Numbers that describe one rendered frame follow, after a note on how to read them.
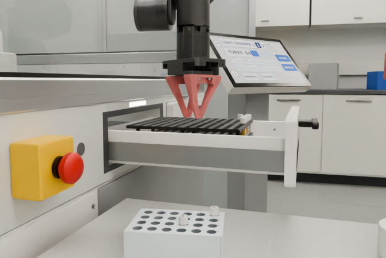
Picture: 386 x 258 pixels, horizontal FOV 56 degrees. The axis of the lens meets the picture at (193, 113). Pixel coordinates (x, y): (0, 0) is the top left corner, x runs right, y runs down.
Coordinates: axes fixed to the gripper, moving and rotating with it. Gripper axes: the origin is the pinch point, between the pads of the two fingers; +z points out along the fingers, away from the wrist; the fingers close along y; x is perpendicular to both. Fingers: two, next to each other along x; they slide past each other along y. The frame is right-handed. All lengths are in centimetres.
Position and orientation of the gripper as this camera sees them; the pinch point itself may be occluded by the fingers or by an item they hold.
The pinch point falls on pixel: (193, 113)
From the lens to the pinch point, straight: 63.2
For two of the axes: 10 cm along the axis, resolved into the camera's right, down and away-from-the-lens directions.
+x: 7.9, -0.3, 6.1
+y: 6.1, 0.5, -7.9
